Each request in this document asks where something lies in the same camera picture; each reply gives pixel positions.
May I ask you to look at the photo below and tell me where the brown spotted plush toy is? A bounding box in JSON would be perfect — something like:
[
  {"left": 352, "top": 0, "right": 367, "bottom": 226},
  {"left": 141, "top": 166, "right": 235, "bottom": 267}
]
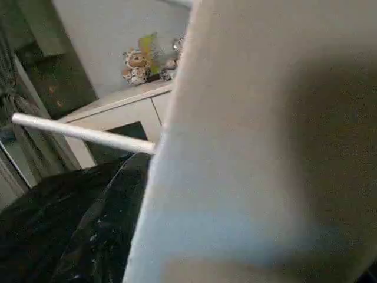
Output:
[{"left": 121, "top": 47, "right": 151, "bottom": 87}]

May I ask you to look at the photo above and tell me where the white cabinet with glass doors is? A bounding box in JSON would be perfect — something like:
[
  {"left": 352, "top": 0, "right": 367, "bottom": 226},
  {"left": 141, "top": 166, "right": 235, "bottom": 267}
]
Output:
[{"left": 58, "top": 79, "right": 175, "bottom": 170}]

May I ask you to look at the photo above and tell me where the white plastic table leg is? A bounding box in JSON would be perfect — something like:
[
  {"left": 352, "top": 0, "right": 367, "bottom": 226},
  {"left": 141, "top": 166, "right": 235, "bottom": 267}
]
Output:
[
  {"left": 123, "top": 0, "right": 377, "bottom": 283},
  {"left": 11, "top": 113, "right": 156, "bottom": 156}
]

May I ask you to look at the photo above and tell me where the grey plush toy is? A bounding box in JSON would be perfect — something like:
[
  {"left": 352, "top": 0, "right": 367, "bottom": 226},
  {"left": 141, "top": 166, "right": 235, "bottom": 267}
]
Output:
[{"left": 159, "top": 35, "right": 186, "bottom": 82}]

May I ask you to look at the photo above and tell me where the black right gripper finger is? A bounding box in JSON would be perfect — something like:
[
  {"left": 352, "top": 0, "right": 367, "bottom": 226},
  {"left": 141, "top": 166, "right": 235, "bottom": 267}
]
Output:
[{"left": 52, "top": 152, "right": 151, "bottom": 283}]

